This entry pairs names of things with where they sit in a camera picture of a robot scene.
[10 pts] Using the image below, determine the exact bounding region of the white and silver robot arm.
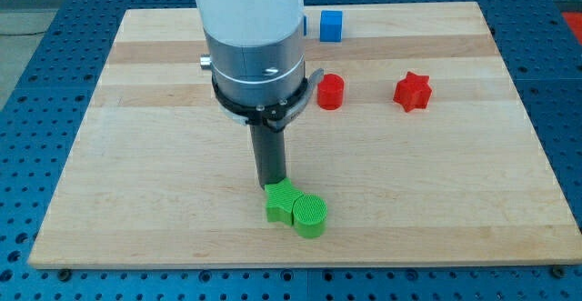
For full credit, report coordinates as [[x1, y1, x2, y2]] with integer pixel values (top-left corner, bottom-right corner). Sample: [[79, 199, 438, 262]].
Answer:
[[196, 0, 324, 132]]

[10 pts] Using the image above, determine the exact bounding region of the green star block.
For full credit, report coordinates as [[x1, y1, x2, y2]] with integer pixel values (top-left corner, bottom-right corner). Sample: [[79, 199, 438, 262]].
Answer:
[[265, 178, 304, 226]]

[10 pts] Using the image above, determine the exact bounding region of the blue cube block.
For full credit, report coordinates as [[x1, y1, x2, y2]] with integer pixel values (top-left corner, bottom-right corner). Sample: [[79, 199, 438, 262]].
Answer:
[[319, 10, 343, 43]]

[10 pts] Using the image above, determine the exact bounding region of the red star block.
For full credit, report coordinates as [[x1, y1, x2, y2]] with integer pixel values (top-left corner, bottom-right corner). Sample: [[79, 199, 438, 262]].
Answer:
[[393, 71, 432, 113]]

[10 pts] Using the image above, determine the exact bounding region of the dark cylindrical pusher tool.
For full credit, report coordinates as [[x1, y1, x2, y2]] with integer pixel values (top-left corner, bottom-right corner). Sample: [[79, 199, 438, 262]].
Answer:
[[250, 125, 286, 188]]

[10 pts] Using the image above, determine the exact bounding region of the red cylinder block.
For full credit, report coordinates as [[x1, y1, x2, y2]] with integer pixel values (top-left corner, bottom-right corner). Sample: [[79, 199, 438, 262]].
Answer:
[[316, 74, 345, 110]]

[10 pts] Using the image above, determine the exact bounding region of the green cylinder block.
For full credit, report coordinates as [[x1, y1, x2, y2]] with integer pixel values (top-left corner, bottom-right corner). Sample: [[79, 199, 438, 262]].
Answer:
[[293, 194, 327, 238]]

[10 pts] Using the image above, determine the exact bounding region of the wooden board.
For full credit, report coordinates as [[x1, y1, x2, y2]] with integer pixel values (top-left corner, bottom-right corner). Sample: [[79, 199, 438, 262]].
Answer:
[[28, 2, 581, 269]]

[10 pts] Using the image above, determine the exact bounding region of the blue perforated table plate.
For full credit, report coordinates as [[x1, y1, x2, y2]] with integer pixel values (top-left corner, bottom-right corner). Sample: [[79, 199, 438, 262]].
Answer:
[[1, 0, 581, 300]]

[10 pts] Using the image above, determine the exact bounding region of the red object at right edge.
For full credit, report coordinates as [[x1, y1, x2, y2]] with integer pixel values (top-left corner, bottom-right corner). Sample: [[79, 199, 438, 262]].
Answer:
[[562, 12, 582, 44]]

